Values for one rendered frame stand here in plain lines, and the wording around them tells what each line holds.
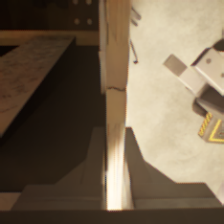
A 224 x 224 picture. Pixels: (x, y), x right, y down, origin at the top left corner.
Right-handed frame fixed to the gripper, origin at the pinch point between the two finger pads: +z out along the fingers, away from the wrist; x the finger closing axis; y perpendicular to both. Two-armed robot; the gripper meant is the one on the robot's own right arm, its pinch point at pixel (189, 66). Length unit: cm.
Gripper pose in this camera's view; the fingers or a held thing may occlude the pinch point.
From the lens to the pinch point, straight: 28.1
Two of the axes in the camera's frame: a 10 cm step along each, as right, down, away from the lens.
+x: 0.5, -3.0, 9.5
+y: -6.1, 7.4, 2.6
